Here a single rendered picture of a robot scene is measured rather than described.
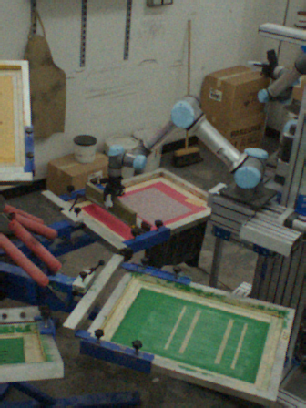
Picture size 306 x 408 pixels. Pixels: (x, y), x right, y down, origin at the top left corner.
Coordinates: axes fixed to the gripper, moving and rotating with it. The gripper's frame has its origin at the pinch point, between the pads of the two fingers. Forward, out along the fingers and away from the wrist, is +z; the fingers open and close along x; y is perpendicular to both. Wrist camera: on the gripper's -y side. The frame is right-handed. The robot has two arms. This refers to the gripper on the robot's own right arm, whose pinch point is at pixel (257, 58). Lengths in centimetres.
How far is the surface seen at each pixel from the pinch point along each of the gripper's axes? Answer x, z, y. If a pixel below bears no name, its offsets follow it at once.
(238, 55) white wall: 160, 230, 98
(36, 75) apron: -81, 175, 49
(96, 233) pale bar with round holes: -138, -53, 46
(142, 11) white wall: 32, 201, 24
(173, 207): -81, -32, 62
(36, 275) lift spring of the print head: -179, -81, 35
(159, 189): -77, -11, 62
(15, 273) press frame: -185, -67, 41
